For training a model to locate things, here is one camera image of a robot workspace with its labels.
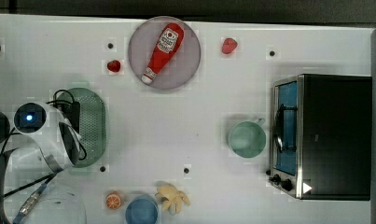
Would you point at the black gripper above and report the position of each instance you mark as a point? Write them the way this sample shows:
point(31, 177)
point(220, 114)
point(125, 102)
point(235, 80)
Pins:
point(72, 112)

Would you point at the mint green plastic strainer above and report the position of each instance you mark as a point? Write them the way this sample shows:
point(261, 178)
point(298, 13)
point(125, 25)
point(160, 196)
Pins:
point(92, 125)

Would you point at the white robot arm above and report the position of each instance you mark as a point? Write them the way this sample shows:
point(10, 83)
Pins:
point(52, 131)

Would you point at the small red tomato toy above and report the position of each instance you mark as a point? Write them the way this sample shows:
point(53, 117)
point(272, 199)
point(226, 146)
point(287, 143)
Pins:
point(114, 66)

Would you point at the orange slice toy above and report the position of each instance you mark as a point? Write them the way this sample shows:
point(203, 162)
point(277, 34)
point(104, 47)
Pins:
point(113, 201)

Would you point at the blue cup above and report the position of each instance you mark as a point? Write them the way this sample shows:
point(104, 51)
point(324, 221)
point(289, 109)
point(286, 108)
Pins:
point(142, 210)

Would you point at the red ketchup bottle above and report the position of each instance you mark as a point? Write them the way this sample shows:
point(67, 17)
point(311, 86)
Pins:
point(166, 47)

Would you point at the peeled banana toy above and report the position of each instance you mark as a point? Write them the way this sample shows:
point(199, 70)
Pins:
point(172, 198)

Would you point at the red strawberry toy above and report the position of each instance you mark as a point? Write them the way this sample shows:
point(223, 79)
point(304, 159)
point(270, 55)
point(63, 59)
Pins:
point(229, 45)

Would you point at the mint green cup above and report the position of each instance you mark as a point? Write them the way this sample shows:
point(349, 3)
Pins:
point(247, 138)

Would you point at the black silver toaster oven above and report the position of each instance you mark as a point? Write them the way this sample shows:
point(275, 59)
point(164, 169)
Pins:
point(321, 137)

